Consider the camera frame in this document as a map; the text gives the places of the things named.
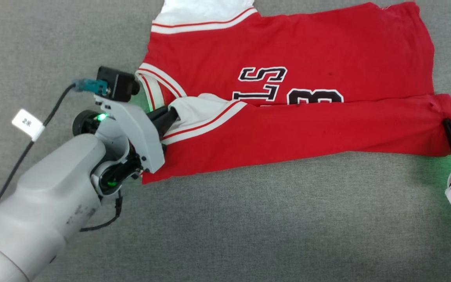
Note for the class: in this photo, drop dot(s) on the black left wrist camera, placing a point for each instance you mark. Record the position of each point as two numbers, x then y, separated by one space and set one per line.
118 84

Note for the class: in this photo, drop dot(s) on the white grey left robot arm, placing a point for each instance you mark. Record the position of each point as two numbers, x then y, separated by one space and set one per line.
45 203

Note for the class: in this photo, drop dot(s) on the red basketball jersey white trim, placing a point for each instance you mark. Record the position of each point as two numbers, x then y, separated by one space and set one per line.
307 129

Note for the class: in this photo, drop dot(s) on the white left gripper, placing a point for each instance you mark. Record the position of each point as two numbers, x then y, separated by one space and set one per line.
135 162

